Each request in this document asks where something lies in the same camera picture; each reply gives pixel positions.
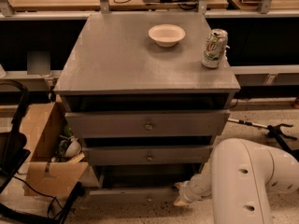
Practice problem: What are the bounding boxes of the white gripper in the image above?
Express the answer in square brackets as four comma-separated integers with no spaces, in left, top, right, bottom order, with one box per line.
[174,174,212,207]

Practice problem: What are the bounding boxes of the grey bottom drawer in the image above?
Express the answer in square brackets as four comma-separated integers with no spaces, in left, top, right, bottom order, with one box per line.
[90,163,200,203]

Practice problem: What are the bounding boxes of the grey drawer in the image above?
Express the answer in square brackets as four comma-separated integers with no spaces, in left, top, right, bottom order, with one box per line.
[65,110,230,138]
[90,163,200,203]
[83,146,211,166]

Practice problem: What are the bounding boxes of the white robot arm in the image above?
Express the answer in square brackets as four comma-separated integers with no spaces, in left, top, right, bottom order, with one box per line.
[175,138,299,224]

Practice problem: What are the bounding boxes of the grey middle drawer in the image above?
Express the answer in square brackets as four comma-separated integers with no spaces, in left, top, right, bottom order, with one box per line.
[83,146,211,166]

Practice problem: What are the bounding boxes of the grey top drawer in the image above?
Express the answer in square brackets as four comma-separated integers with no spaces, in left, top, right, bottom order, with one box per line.
[65,110,230,138]

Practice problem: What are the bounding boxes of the grey drawer cabinet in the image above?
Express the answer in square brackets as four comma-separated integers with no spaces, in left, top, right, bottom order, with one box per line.
[53,11,241,188]

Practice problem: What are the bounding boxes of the white cup in box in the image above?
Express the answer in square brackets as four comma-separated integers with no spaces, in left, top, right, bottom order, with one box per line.
[64,136,81,158]

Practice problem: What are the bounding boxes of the black metal stand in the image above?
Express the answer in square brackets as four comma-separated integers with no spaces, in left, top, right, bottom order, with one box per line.
[228,119,299,161]

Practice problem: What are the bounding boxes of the green white soda can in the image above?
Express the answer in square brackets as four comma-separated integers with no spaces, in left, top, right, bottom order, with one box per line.
[202,29,228,69]

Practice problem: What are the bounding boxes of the brown cardboard box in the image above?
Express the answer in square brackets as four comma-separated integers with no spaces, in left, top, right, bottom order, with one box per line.
[21,103,88,197]

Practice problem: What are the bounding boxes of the black floor cable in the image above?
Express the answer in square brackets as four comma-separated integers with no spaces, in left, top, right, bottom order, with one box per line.
[12,175,78,219]

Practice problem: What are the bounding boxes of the black cart frame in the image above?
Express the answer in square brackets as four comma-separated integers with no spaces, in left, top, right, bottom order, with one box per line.
[0,79,30,193]

